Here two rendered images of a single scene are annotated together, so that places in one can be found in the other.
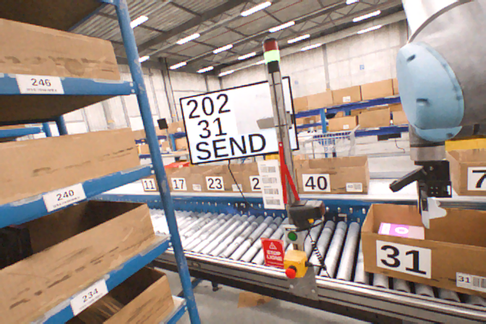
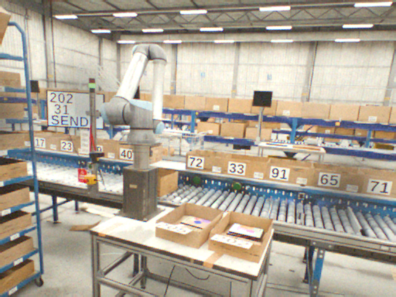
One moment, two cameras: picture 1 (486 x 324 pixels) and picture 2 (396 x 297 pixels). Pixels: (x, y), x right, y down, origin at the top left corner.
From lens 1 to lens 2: 1.69 m
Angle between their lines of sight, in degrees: 14
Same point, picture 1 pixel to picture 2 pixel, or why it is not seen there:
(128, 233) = (15, 141)
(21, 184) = not seen: outside the picture
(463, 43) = (108, 107)
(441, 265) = not seen: hidden behind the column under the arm
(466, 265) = not seen: hidden behind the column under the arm
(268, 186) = (83, 142)
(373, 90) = (237, 105)
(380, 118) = (236, 131)
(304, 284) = (93, 191)
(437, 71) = (103, 111)
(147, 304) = (18, 168)
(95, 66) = (13, 82)
